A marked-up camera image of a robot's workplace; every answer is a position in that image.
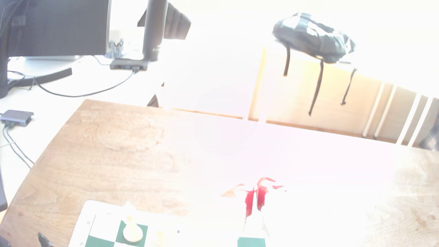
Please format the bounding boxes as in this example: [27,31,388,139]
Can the light wooden chair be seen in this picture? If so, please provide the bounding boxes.
[248,47,439,149]

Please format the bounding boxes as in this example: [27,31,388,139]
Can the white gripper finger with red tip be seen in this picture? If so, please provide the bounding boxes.
[220,183,256,247]
[257,177,323,247]

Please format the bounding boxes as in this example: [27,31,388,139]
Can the black chess piece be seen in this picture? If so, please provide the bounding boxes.
[37,232,54,247]

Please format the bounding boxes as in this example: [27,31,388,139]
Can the dark usb dock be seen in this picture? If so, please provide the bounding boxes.
[109,58,151,72]

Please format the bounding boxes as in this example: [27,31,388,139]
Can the grey usb hub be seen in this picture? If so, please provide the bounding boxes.
[0,109,34,127]

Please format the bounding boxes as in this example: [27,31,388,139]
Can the green white chess mat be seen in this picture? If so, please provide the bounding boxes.
[69,200,268,247]

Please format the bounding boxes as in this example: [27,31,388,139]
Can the white chess pawn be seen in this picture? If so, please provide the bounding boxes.
[122,214,144,243]

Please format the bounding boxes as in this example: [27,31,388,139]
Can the black dock cable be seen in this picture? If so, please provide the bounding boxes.
[34,70,137,98]

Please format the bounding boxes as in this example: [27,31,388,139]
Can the black computer monitor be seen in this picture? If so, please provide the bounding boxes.
[0,0,112,58]

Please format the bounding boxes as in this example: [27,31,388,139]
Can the black angled screen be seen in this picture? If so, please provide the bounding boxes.
[137,2,192,41]

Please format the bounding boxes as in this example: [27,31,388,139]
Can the grey monitor stand base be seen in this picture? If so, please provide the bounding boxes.
[7,56,73,88]

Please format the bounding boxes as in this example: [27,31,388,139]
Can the black hub cables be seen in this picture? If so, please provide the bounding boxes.
[2,124,35,169]

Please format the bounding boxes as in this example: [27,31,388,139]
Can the black white bag with straps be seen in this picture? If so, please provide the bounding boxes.
[272,12,357,116]

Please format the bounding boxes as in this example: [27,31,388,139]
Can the black cylindrical pole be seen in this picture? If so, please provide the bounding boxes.
[142,0,169,62]

